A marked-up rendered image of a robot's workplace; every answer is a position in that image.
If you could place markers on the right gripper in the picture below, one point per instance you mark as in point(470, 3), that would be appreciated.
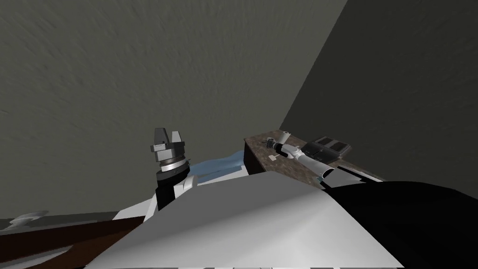
point(272, 144)

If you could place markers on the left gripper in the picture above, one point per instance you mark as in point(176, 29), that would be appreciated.
point(168, 151)

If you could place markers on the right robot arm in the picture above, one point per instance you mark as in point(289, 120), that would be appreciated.
point(410, 224)

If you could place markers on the white cylinder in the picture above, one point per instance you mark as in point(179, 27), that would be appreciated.
point(285, 137)

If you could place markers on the black flat appliance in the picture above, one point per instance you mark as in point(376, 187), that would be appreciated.
point(326, 149)

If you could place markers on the blue curved sheet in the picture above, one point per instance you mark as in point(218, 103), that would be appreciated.
point(216, 166)

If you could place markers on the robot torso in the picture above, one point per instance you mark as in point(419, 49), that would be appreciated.
point(242, 224)

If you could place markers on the dark brown wooden table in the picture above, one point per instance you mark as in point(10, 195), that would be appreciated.
point(56, 239)

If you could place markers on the pale grey curved fixture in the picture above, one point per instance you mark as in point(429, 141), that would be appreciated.
point(26, 218)

